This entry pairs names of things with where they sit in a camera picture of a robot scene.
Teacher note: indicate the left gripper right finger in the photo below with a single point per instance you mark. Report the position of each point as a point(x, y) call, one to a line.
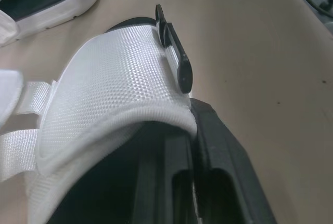
point(223, 161)

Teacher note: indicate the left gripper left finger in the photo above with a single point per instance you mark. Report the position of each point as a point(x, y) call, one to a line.
point(166, 182)

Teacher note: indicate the white mesh sandal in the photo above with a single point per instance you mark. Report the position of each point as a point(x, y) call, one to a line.
point(122, 89)
point(46, 3)

